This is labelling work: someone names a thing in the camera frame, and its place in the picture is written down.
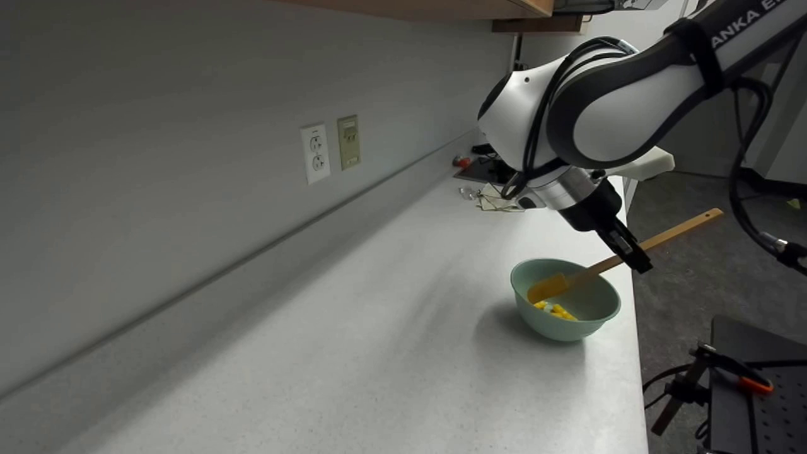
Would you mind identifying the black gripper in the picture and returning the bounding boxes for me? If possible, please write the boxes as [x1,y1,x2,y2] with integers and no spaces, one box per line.
[564,178,654,272]

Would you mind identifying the yellow wooden-handled spatula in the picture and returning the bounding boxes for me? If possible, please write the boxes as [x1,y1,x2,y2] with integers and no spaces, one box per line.
[525,206,728,308]

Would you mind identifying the green mixing bowl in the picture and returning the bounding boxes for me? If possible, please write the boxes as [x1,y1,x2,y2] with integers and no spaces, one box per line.
[509,258,620,344]

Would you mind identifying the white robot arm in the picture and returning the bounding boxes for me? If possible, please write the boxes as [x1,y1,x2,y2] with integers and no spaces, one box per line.
[477,0,807,272]

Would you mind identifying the black perforated robot base table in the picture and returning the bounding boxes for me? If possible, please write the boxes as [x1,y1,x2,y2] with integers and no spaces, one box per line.
[709,318,807,454]

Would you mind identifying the yellow food in bowl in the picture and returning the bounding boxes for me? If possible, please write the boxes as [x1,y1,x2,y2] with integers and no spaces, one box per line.
[533,299,579,323]

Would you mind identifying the beige folded cloth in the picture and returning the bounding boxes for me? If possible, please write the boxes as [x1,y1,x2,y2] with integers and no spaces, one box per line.
[460,183,521,211]

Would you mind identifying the orange-handled clamp tool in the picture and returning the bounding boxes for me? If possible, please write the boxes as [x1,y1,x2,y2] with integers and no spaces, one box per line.
[693,346,774,395]

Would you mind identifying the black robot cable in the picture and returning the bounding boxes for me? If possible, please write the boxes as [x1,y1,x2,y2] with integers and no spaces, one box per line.
[501,35,807,278]

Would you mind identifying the beige wall switch plate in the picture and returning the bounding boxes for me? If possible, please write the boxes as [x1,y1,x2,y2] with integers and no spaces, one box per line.
[338,115,362,170]

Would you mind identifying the white wall power outlet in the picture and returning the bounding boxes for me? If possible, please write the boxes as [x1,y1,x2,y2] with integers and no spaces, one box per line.
[301,124,330,183]

